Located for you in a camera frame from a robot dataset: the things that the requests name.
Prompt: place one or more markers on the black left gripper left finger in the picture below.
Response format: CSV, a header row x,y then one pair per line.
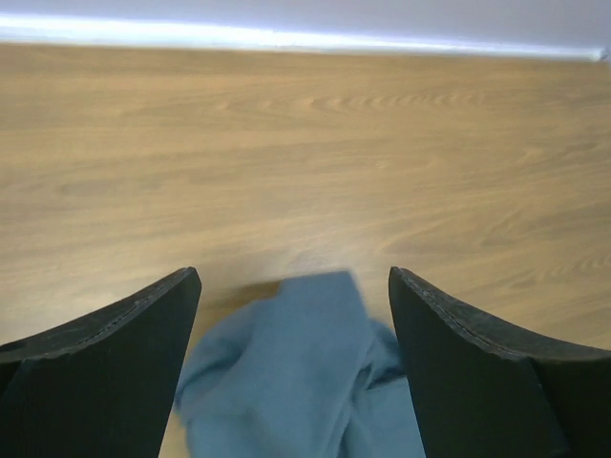
x,y
101,385

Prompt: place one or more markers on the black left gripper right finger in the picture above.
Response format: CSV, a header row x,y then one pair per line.
x,y
484,387

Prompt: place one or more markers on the blue-grey t-shirt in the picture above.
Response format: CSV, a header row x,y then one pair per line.
x,y
305,373

